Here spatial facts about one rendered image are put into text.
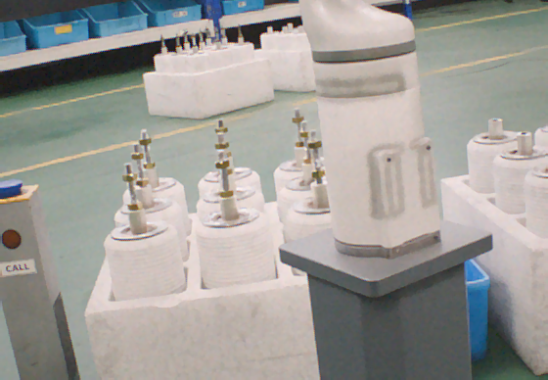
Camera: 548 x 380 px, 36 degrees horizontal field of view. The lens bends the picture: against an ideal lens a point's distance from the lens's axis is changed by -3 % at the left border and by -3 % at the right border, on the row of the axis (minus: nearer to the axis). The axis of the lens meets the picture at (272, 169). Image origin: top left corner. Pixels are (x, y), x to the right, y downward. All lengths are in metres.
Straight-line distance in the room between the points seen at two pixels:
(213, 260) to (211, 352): 0.12
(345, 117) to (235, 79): 2.81
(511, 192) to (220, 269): 0.44
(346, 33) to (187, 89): 2.77
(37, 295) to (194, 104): 2.35
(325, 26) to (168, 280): 0.48
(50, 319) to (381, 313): 0.56
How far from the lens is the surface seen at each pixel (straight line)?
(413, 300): 0.75
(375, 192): 0.74
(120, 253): 1.08
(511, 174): 1.24
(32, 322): 1.19
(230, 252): 1.07
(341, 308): 0.77
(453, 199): 1.39
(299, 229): 1.08
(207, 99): 3.45
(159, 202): 1.23
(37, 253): 1.15
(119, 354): 1.09
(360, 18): 0.73
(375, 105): 0.72
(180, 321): 1.07
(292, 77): 3.82
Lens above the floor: 0.56
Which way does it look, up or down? 13 degrees down
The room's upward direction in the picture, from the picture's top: 8 degrees counter-clockwise
